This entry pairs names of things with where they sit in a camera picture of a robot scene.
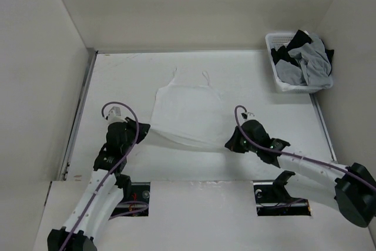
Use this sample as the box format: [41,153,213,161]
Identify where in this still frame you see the white tank top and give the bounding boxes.
[150,69,231,151]

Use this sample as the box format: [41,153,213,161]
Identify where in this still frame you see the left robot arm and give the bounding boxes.
[47,118,150,250]

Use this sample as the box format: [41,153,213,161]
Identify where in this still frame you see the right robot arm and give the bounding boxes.
[225,119,375,227]

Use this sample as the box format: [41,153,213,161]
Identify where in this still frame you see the grey folded tank top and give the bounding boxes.
[275,60,306,86]

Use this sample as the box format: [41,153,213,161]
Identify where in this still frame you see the black tank top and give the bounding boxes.
[270,29,334,75]

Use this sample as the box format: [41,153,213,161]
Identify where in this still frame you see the white plastic laundry basket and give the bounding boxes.
[265,29,334,93]

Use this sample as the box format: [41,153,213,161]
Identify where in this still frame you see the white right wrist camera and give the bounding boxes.
[241,112,255,121]

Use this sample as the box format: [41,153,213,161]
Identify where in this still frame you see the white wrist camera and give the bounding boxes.
[106,106,125,125]
[241,112,255,121]

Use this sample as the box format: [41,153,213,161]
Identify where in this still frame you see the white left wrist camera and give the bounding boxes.
[106,106,125,125]

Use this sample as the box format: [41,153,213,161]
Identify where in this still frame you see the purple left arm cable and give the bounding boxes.
[58,102,149,251]

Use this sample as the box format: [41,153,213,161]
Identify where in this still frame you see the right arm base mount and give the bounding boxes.
[253,171,311,216]

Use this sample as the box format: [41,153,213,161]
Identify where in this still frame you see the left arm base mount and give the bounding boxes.
[110,182,151,218]

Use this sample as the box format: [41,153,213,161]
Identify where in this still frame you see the metal table edge rail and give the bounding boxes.
[56,48,98,180]

